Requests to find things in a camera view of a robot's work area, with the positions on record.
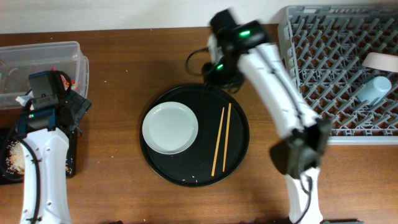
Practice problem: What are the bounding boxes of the red snack wrapper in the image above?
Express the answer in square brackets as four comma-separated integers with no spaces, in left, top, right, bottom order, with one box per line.
[50,67,76,90]

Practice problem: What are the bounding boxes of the rice and shell leftovers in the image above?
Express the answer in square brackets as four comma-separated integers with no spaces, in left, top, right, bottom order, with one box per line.
[6,141,25,175]

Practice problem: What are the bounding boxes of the white dinner plate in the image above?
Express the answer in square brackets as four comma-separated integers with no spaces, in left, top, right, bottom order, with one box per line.
[142,101,198,155]

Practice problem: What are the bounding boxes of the light blue cup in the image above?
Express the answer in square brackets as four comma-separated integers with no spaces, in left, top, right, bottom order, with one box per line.
[358,76,392,106]

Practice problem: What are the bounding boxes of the white small bowl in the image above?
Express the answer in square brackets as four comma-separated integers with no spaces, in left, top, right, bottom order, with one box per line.
[362,52,398,72]

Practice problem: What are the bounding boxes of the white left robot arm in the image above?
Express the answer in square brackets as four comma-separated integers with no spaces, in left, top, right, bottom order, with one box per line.
[13,70,91,223]

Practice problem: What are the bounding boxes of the black rectangular waste tray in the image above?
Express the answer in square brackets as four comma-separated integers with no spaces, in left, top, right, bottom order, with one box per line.
[1,128,81,185]

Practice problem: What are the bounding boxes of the clear plastic waste bin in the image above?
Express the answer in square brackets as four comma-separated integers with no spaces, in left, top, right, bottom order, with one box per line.
[1,41,90,110]

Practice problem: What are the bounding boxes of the grey dishwasher rack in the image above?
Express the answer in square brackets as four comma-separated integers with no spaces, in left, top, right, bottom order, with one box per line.
[278,4,397,145]

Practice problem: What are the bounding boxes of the round black serving tray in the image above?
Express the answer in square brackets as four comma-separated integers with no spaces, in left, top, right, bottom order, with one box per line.
[139,83,249,187]

